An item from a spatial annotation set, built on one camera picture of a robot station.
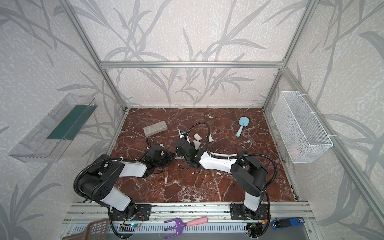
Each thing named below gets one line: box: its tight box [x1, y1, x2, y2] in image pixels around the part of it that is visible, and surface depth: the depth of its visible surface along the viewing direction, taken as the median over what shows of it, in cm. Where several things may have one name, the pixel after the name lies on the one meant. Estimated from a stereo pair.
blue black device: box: [271, 217, 305, 230], surface depth 70 cm
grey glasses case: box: [143, 120, 168, 137], surface depth 107 cm
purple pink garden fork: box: [164, 216, 209, 240], surface depth 72 cm
